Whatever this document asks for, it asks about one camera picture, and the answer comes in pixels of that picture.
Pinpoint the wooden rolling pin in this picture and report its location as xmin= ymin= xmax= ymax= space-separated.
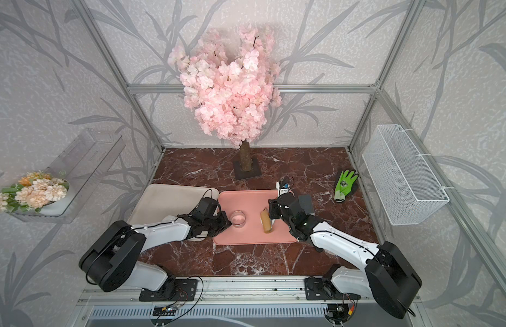
xmin=260 ymin=208 xmax=273 ymax=234

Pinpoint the pink silicone mat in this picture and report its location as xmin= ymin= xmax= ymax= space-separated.
xmin=213 ymin=189 xmax=296 ymax=246

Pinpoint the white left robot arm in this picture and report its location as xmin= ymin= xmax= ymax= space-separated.
xmin=78 ymin=197 xmax=232 ymax=295

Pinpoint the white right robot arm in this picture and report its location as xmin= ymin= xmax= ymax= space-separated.
xmin=268 ymin=193 xmax=423 ymax=319

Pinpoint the green work glove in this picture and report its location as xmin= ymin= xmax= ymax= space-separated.
xmin=334 ymin=170 xmax=359 ymax=203

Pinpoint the beige silicone mat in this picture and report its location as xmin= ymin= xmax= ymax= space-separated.
xmin=128 ymin=184 xmax=219 ymax=249

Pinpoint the black metal tree base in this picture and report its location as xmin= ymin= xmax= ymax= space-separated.
xmin=232 ymin=157 xmax=262 ymax=181

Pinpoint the artificial cherry blossom tree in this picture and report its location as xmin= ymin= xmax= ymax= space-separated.
xmin=168 ymin=25 xmax=281 ymax=173

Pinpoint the metal spatula black handle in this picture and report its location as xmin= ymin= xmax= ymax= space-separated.
xmin=298 ymin=194 xmax=315 ymax=215

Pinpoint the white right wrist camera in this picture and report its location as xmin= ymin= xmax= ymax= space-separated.
xmin=275 ymin=176 xmax=295 ymax=196

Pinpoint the round metal cutter ring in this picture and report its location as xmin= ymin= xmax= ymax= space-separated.
xmin=229 ymin=210 xmax=247 ymax=229

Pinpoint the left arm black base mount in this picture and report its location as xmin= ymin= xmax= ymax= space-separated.
xmin=138 ymin=275 xmax=198 ymax=302

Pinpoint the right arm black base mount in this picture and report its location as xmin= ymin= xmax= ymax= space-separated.
xmin=304 ymin=264 xmax=361 ymax=301

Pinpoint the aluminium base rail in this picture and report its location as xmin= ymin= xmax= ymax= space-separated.
xmin=67 ymin=276 xmax=432 ymax=326

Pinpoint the white wire mesh basket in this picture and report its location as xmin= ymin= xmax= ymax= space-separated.
xmin=363 ymin=125 xmax=450 ymax=226

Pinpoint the clear plastic wall shelf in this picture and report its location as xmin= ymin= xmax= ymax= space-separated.
xmin=12 ymin=128 xmax=126 ymax=224

